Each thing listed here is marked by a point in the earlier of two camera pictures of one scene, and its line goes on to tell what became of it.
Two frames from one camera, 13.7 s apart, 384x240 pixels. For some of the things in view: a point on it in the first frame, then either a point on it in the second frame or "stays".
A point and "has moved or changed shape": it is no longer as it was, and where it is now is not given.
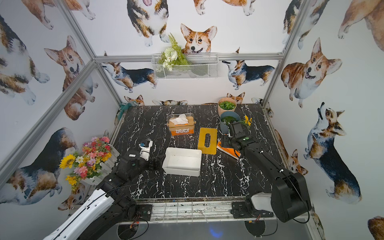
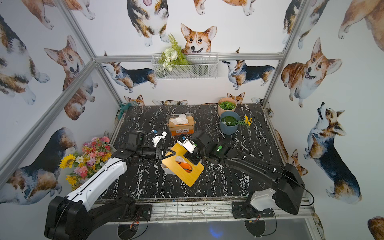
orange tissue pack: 234,153 has moved or changed shape
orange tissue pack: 181,119 stays
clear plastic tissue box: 180,124 stays
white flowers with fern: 173,55 stays
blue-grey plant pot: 226,118 stays
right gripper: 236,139 -> 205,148
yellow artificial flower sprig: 247,121 stays
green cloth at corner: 122,107 stays
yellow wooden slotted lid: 211,150 has moved or changed shape
